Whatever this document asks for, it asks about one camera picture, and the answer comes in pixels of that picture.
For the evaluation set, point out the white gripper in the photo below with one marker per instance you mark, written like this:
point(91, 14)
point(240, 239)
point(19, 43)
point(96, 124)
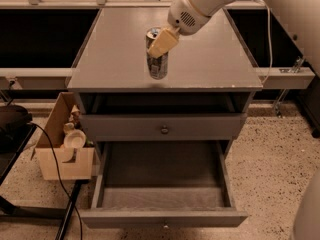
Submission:
point(184, 14)

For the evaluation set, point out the silver redbull can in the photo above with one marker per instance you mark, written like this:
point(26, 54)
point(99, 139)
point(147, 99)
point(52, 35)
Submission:
point(157, 66)

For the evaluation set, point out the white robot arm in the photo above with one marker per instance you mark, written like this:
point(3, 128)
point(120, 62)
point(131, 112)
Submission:
point(301, 19)

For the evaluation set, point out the round drawer knob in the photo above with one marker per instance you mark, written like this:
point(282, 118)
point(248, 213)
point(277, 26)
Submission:
point(164, 130)

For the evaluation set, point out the grey closed upper drawer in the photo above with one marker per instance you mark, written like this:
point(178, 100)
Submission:
point(147, 127)

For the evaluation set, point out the grey wooden drawer cabinet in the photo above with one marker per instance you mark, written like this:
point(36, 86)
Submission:
point(163, 102)

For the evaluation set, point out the grey open middle drawer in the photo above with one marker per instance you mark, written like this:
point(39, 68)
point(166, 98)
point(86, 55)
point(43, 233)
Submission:
point(163, 184)

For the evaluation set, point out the white plastic cup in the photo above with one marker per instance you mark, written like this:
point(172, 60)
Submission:
point(75, 139)

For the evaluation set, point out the cardboard box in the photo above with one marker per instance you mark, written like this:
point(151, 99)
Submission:
point(58, 161)

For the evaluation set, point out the grey metal rail frame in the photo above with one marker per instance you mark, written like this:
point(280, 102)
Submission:
point(33, 77)

